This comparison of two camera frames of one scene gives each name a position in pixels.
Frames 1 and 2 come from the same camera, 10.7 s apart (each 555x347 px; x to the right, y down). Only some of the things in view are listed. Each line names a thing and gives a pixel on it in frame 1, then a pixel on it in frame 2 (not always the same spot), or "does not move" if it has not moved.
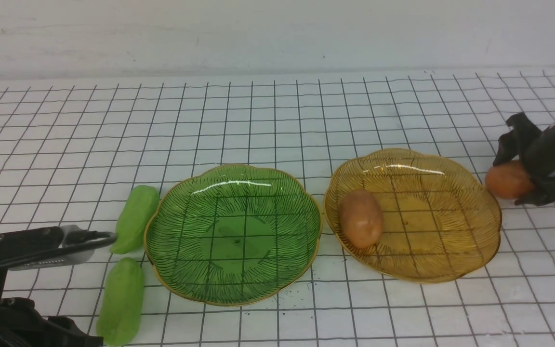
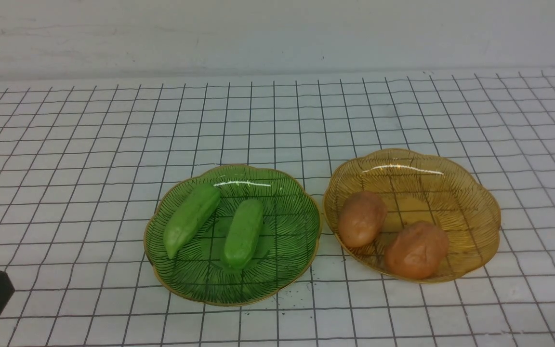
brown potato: (509, 180) → (416, 251)
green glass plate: (232, 233) does not move
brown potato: (362, 218) does not move
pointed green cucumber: (133, 218) → (189, 217)
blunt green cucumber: (120, 314) → (243, 235)
